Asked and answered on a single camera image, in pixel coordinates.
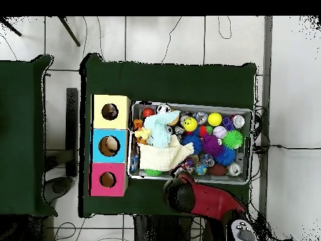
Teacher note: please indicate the yellow plush duck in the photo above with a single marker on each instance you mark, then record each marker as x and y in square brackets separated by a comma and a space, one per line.
[143, 133]

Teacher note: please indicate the plain yellow ball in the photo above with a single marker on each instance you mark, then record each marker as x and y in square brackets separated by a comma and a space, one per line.
[215, 119]

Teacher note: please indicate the dark green table cloth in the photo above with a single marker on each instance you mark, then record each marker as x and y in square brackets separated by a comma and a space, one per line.
[20, 125]
[175, 82]

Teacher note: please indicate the colourful patchwork cloth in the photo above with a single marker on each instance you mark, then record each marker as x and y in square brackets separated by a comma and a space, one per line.
[185, 166]

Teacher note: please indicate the colourful dotted cloth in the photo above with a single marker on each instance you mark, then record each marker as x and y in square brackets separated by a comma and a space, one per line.
[109, 112]

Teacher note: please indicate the yellow smiley face ball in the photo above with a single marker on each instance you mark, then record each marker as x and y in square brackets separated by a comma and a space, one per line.
[189, 124]

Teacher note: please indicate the wooden box with three holes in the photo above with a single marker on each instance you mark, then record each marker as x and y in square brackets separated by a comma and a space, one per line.
[117, 148]

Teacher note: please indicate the black tripod leg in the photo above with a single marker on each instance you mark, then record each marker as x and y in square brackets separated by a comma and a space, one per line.
[11, 27]
[69, 31]

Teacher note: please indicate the blue spiky rubber ball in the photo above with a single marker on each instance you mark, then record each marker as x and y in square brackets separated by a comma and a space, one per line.
[194, 143]

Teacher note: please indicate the light blue muslin cloth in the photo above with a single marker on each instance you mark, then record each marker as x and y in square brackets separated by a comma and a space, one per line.
[158, 128]

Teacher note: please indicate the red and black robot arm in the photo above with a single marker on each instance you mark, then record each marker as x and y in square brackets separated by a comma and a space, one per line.
[213, 200]

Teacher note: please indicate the purple monster toy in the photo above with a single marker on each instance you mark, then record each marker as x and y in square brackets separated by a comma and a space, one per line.
[212, 145]

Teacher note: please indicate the green spiky rubber ball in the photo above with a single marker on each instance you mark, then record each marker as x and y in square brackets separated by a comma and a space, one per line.
[153, 172]
[232, 139]

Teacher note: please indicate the cream muslin cloth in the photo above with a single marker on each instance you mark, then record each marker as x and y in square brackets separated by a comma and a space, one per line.
[160, 158]

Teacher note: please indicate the red ball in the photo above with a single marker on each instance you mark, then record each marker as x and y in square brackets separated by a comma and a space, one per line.
[148, 112]

